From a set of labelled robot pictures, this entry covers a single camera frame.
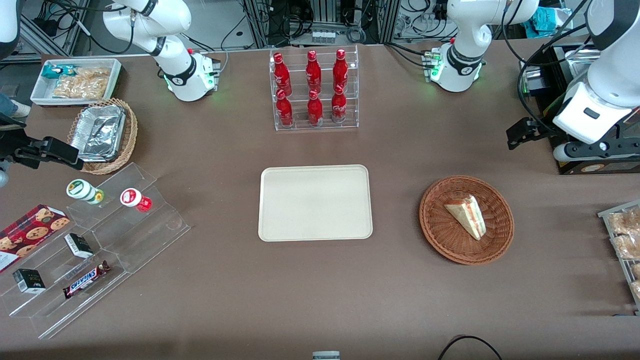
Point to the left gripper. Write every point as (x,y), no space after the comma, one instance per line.
(539,129)

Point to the triangular sandwich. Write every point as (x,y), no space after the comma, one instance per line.
(467,216)

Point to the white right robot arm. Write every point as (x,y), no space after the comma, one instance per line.
(150,20)

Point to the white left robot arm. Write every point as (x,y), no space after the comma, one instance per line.
(467,35)

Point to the tan wicker basket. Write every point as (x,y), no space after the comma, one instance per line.
(131,135)

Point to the grey bread tray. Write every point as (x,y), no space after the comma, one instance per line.
(601,215)

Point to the brown round wicker basket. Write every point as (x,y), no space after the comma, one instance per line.
(440,235)

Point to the beige rectangular tray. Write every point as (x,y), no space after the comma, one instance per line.
(315,202)

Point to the stack of foil containers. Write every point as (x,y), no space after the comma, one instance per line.
(97,132)

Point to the green capped yogurt bottle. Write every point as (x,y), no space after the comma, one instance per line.
(82,190)

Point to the white shoe with jeans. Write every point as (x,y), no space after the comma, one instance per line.
(20,108)

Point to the black food warmer appliance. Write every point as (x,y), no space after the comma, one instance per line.
(575,168)

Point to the white plastic snack bin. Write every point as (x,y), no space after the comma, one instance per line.
(40,96)

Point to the clear bag of crackers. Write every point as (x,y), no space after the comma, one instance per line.
(82,85)

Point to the red plaid cookie box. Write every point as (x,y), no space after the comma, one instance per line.
(30,232)

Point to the teal snack packet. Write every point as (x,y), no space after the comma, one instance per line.
(52,71)

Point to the red capped yogurt bottle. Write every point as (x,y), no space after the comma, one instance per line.
(134,198)

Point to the steel warmer pan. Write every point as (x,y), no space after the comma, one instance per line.
(580,60)

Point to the small black box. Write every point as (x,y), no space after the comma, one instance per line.
(29,281)
(79,245)

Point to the teal plastic bag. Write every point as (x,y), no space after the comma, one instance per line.
(547,22)

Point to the clear acrylic stepped stand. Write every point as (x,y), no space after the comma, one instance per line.
(50,315)
(150,235)

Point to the bagged bread roll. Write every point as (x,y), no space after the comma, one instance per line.
(625,222)
(636,271)
(637,290)
(629,247)

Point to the snickers chocolate bar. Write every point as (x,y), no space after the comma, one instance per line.
(86,280)

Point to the red cola bottle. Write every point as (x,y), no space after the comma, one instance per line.
(315,110)
(339,107)
(340,70)
(313,72)
(282,75)
(284,111)

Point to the white connector block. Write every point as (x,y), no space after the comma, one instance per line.
(323,36)

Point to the clear acrylic bottle rack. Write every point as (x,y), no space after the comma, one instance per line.
(300,125)

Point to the small grey device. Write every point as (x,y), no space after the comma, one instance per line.
(326,356)

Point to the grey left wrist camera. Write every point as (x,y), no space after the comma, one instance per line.
(562,151)

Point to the aluminium frame strut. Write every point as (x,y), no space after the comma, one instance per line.
(67,32)

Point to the aluminium frame rack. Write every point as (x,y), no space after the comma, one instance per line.
(257,20)

